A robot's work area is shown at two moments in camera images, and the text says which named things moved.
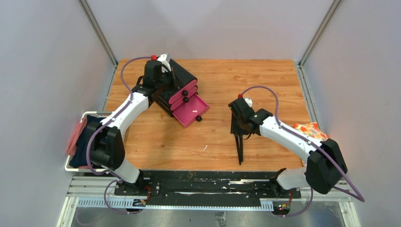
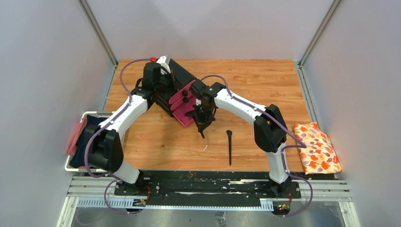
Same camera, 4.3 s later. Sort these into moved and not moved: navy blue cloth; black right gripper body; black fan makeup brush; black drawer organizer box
Moved: black right gripper body; black fan makeup brush
Not moved: black drawer organizer box; navy blue cloth
